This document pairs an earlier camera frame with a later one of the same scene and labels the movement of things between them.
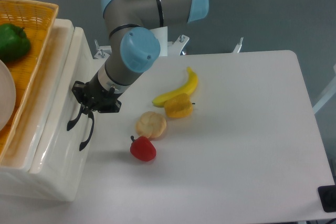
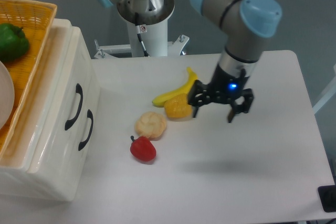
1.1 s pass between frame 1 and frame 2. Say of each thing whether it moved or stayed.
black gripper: moved
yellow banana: stayed
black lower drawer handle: stayed
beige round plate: stayed
